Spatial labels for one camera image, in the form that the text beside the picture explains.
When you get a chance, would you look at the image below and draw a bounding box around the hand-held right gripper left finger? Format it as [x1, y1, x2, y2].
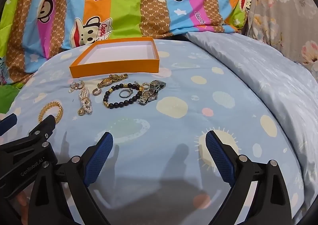
[29, 132, 114, 225]

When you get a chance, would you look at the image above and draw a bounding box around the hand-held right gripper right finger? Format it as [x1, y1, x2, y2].
[205, 130, 292, 225]

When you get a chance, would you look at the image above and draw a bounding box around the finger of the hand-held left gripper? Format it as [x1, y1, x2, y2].
[0, 115, 57, 163]
[0, 114, 17, 136]

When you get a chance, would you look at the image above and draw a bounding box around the gold chain bracelet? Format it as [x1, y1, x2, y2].
[38, 102, 62, 124]

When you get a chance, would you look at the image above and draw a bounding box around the black bead bracelet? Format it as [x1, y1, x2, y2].
[103, 83, 143, 109]

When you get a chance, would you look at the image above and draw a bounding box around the pearl bracelet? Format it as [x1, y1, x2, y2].
[78, 86, 93, 116]

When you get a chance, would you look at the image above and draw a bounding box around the gold wristwatch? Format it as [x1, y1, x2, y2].
[97, 73, 129, 89]

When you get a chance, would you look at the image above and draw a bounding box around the silver wristwatch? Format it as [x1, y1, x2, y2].
[138, 80, 167, 106]

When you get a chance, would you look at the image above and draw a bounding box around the orange cardboard box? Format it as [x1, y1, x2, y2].
[69, 37, 160, 79]

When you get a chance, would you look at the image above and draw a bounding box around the blue spotted bedsheet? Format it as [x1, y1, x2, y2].
[0, 38, 305, 225]

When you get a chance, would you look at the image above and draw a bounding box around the pale blue quilt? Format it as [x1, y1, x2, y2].
[185, 31, 318, 215]

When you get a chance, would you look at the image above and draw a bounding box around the striped cartoon monkey blanket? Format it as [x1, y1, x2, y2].
[0, 0, 257, 116]

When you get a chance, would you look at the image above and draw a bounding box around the grey floral cloth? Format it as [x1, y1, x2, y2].
[245, 0, 318, 77]

